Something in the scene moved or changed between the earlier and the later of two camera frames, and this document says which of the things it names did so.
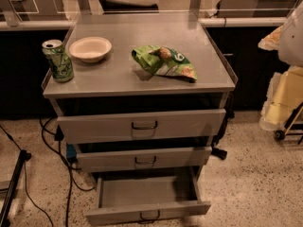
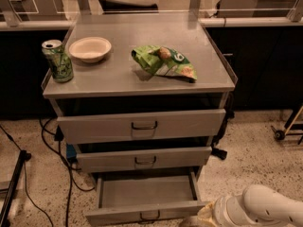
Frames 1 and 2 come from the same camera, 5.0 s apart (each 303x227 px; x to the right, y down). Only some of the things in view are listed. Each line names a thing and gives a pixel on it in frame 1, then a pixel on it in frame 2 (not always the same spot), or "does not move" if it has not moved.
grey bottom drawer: [147, 196] does not move
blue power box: [71, 150] does not move
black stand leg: [23, 156] does not move
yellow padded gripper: [292, 43] -> [220, 209]
